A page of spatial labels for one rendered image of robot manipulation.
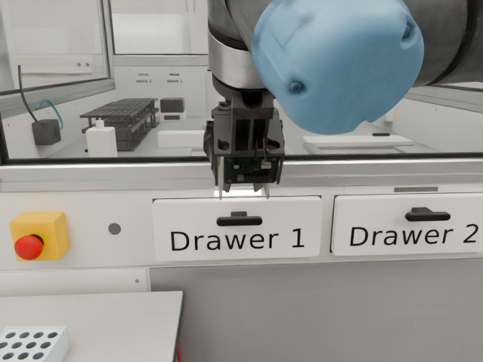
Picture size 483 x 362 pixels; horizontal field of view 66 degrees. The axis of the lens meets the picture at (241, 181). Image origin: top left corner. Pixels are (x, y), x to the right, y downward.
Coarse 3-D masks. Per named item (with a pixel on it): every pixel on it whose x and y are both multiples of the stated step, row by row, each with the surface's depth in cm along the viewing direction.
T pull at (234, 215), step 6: (228, 216) 61; (234, 216) 61; (240, 216) 61; (246, 216) 61; (252, 216) 61; (258, 216) 61; (216, 222) 60; (222, 222) 60; (228, 222) 60; (234, 222) 60; (240, 222) 60; (246, 222) 60; (252, 222) 60; (258, 222) 60
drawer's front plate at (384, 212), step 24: (336, 216) 65; (360, 216) 65; (384, 216) 65; (456, 216) 66; (480, 216) 66; (336, 240) 66; (360, 240) 66; (432, 240) 67; (456, 240) 68; (480, 240) 68
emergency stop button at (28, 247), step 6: (18, 240) 57; (24, 240) 57; (30, 240) 57; (36, 240) 58; (18, 246) 57; (24, 246) 57; (30, 246) 57; (36, 246) 58; (18, 252) 57; (24, 252) 57; (30, 252) 58; (36, 252) 58; (24, 258) 58; (30, 258) 58; (36, 258) 58
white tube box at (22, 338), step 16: (0, 336) 51; (16, 336) 51; (32, 336) 51; (48, 336) 51; (64, 336) 52; (0, 352) 48; (16, 352) 48; (32, 352) 48; (48, 352) 48; (64, 352) 52
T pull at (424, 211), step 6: (414, 210) 64; (420, 210) 63; (426, 210) 63; (408, 216) 62; (414, 216) 62; (420, 216) 62; (426, 216) 62; (432, 216) 62; (438, 216) 62; (444, 216) 62; (450, 216) 62
